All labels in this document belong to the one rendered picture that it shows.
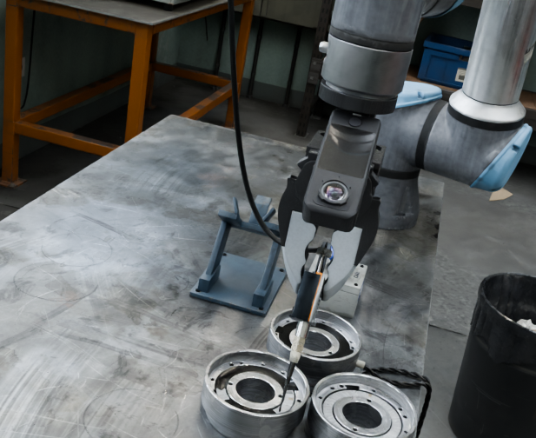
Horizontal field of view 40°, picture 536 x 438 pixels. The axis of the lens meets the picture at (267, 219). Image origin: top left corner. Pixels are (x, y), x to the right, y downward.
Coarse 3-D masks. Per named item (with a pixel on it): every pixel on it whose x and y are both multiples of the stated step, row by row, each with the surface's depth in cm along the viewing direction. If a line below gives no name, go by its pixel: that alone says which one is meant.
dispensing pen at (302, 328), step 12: (324, 252) 72; (324, 264) 73; (312, 276) 71; (300, 288) 71; (312, 288) 71; (300, 300) 70; (312, 300) 70; (300, 312) 70; (300, 324) 72; (300, 336) 71; (300, 348) 71; (288, 372) 71; (288, 384) 71
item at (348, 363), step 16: (272, 320) 83; (288, 320) 86; (320, 320) 87; (336, 320) 86; (272, 336) 81; (320, 336) 85; (352, 336) 85; (272, 352) 81; (288, 352) 78; (304, 352) 80; (320, 352) 81; (304, 368) 78; (320, 368) 78; (336, 368) 78; (352, 368) 81
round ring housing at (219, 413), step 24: (216, 360) 74; (240, 360) 77; (264, 360) 77; (240, 384) 74; (264, 384) 75; (216, 408) 69; (264, 408) 70; (240, 432) 69; (264, 432) 69; (288, 432) 70
